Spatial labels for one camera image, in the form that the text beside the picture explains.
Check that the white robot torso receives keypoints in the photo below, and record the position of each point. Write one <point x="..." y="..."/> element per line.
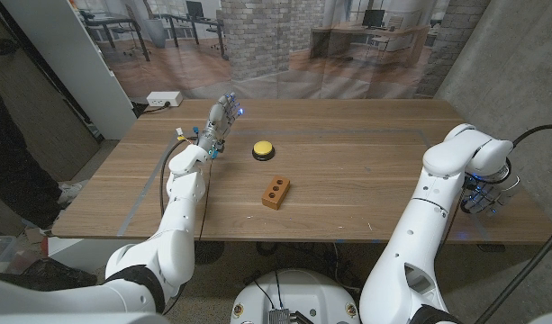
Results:
<point x="295" y="297"/>

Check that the yellow push button black base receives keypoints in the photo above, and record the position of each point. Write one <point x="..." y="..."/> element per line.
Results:
<point x="263" y="150"/>

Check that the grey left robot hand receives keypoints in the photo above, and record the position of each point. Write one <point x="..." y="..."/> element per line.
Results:
<point x="217" y="126"/>

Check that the clear plastic bin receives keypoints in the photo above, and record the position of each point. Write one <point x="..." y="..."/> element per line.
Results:
<point x="1" y="254"/>

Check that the black bag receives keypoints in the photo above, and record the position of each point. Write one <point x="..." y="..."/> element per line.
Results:
<point x="55" y="276"/>

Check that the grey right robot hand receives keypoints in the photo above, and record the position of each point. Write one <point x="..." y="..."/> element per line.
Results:
<point x="494" y="195"/>

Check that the wooden block with three holes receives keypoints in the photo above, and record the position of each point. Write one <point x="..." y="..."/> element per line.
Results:
<point x="275" y="192"/>

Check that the black round floor object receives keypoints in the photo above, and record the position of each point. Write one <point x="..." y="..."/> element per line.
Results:
<point x="209" y="252"/>

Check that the printed office backdrop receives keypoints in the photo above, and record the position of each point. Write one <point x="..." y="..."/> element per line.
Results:
<point x="257" y="45"/>

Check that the person in dark clothes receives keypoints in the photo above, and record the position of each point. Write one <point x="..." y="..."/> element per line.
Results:
<point x="10" y="171"/>

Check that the grey white shoe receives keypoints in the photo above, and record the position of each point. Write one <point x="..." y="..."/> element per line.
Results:
<point x="72" y="192"/>

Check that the white leaning panel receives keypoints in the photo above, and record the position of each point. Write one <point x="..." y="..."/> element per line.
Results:
<point x="68" y="58"/>

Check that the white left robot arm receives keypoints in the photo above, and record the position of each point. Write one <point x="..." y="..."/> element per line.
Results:
<point x="178" y="243"/>

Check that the white power strip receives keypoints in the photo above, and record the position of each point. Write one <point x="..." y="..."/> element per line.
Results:
<point x="164" y="98"/>

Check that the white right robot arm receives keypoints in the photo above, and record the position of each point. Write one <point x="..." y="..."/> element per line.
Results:
<point x="419" y="238"/>

